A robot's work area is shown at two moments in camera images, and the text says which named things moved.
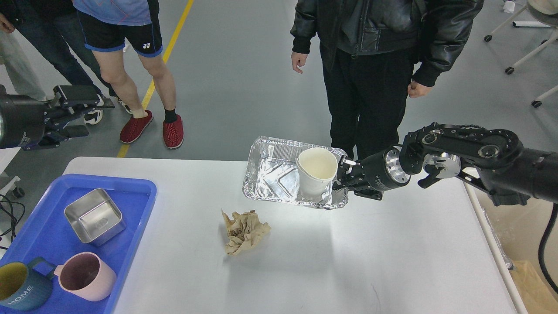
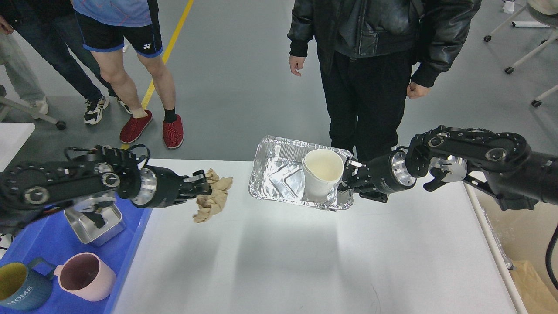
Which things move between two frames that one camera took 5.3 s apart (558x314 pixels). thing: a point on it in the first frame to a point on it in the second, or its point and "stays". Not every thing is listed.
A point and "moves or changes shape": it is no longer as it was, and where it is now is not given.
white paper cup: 316,168 moves or changes shape
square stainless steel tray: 95,217 stays
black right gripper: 380,172 stays
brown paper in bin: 536,296 stays
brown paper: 244,230 to 212,205
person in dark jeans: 56,25 stays
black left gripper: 29,124 to 161,186
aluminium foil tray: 294,172 moves or changes shape
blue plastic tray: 46,233 stays
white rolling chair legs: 537,103 stays
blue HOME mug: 22,287 stays
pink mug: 85,275 stays
